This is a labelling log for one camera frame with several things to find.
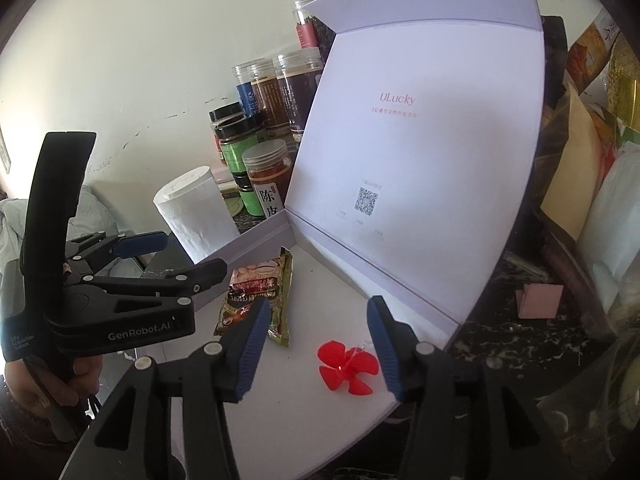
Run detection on person's left hand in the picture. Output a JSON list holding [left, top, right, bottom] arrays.
[[4, 354, 104, 412]]

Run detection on pink folded paper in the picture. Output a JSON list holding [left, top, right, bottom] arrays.
[[517, 282, 565, 320]]

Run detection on grey orange snack bag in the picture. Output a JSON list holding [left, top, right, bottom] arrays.
[[565, 10, 621, 96]]

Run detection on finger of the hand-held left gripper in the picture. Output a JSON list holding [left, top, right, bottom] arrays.
[[91, 257, 229, 312], [64, 230, 170, 277]]

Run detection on white toilet paper roll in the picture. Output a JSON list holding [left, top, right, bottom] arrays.
[[152, 165, 242, 263]]

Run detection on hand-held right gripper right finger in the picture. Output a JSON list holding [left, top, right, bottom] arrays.
[[366, 296, 596, 480]]

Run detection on tall red label jar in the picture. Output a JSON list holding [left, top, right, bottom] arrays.
[[292, 0, 337, 53]]

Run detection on grey padded jacket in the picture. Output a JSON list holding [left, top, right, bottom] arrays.
[[0, 184, 123, 321]]

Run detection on orange peel jar white label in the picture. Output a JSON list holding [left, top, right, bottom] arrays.
[[242, 140, 293, 221]]

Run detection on dark contents clear jar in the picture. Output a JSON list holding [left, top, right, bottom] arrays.
[[274, 51, 326, 146]]

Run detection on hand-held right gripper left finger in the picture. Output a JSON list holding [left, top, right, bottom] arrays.
[[60, 300, 273, 480]]

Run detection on green label jar black lid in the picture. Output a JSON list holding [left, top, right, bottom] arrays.
[[214, 112, 267, 193]]

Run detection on kraft paper bag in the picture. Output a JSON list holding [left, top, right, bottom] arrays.
[[540, 82, 606, 243]]

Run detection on red label jar black lid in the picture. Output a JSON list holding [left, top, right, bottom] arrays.
[[208, 102, 244, 128]]

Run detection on green snack packet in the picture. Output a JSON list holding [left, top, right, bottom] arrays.
[[267, 246, 294, 348]]

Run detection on olive green leaf coaster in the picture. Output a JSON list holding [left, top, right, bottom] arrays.
[[227, 192, 268, 220]]

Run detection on blue label clear jar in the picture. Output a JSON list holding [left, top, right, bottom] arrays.
[[231, 59, 277, 116]]

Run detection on gold textured packet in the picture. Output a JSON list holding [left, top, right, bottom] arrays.
[[607, 30, 640, 131]]

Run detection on white pouch bag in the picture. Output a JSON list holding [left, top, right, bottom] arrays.
[[577, 145, 640, 311]]

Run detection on brown contents clear jar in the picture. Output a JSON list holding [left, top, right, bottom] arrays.
[[250, 67, 291, 136]]

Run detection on brown snack packet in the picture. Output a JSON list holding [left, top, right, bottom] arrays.
[[214, 259, 282, 337]]

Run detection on white gift box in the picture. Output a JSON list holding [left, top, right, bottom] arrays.
[[170, 0, 546, 480]]

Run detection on dark snack bag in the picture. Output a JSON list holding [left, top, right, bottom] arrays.
[[540, 15, 568, 111]]

